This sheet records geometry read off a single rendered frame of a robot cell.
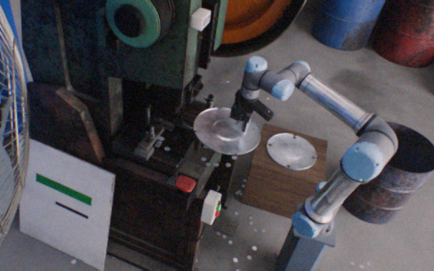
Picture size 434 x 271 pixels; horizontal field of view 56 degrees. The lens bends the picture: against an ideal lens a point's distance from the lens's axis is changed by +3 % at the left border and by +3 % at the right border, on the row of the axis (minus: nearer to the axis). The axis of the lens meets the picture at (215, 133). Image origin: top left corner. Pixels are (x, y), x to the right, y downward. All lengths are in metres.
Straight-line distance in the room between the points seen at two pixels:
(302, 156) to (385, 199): 0.52
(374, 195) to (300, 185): 0.45
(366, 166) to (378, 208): 1.22
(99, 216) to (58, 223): 0.27
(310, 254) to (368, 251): 0.63
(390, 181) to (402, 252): 0.46
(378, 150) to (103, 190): 1.13
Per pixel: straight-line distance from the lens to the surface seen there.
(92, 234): 2.04
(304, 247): 1.93
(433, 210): 2.98
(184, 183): 1.49
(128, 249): 2.19
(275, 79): 1.44
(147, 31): 1.22
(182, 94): 1.59
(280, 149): 2.33
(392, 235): 2.68
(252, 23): 1.80
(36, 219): 2.23
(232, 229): 2.14
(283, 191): 2.31
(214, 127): 1.69
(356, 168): 1.37
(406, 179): 2.39
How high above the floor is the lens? 1.89
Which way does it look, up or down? 41 degrees down
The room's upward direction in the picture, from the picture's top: 10 degrees clockwise
